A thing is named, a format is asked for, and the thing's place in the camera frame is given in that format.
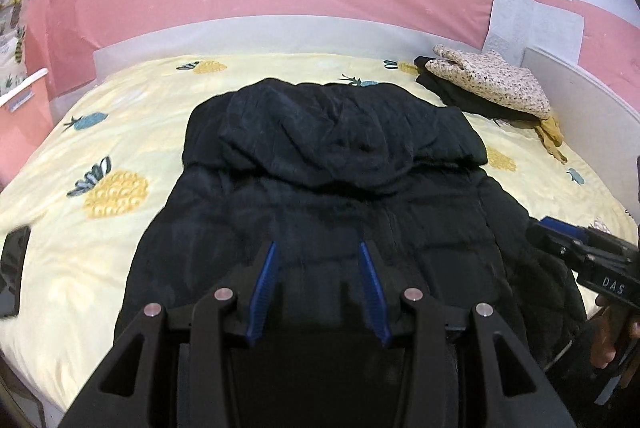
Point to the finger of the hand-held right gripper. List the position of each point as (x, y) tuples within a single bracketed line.
[(547, 240), (565, 227)]

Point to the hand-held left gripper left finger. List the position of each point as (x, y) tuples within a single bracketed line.
[(260, 293)]

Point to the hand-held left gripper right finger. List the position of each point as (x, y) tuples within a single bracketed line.
[(376, 293)]

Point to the black puffer jacket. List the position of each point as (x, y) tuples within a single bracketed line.
[(325, 168)]

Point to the person's right hand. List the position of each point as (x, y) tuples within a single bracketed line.
[(607, 333)]

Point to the yellow cloth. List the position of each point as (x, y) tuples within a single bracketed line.
[(550, 136)]

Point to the white bed side board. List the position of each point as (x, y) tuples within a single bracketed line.
[(585, 108)]

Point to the floral print cloth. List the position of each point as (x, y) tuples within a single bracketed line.
[(492, 78)]

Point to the black folded cloth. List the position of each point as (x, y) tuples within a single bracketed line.
[(450, 88)]

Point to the pineapple print bed sheet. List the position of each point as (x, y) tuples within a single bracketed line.
[(150, 118)]

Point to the black smartphone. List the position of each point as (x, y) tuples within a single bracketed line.
[(12, 273)]

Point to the white bed back board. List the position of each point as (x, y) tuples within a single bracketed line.
[(275, 38)]

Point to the pineapple print quilt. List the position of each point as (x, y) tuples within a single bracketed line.
[(14, 23)]

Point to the white rail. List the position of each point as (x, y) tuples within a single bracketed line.
[(25, 86)]

